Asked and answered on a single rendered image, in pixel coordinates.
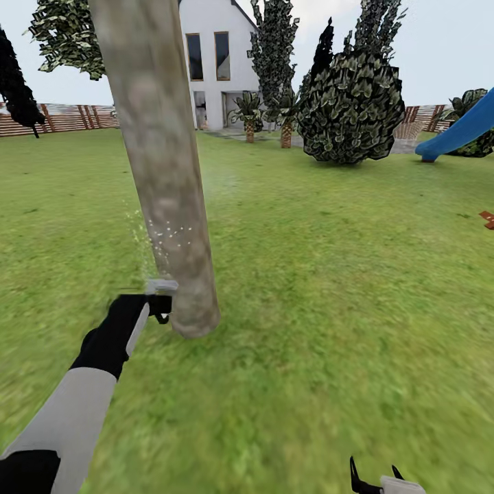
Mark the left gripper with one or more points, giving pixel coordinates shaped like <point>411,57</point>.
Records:
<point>162,304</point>

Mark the fixed window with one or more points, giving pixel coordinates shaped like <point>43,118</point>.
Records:
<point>201,112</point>

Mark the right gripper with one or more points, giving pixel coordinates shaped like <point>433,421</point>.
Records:
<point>366,488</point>

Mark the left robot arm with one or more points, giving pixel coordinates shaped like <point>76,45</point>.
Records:
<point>53,454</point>

